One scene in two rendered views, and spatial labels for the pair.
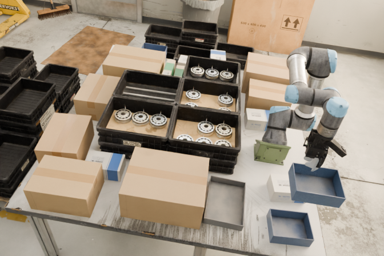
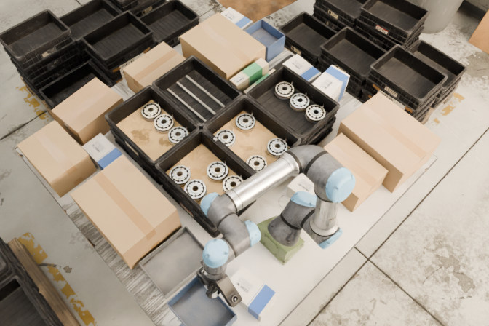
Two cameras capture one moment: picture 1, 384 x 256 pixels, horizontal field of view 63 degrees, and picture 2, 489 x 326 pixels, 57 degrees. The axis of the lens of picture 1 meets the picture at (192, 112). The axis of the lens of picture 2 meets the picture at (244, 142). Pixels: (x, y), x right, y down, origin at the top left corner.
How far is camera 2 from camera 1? 1.29 m
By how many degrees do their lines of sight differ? 32
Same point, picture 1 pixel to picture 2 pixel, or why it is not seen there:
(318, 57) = (316, 173)
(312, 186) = (206, 310)
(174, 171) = (131, 202)
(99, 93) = (150, 73)
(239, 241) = (155, 306)
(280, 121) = (291, 215)
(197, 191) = (132, 235)
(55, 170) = (50, 140)
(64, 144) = (76, 117)
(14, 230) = not seen: hidden behind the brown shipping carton
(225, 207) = (174, 265)
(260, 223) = not seen: hidden behind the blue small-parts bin
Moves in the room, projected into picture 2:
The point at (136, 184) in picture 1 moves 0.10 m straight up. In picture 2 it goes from (90, 194) to (84, 184)
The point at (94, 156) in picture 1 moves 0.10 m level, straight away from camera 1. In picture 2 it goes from (98, 141) to (108, 126)
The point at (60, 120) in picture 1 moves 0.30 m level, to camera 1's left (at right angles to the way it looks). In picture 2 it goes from (93, 89) to (61, 60)
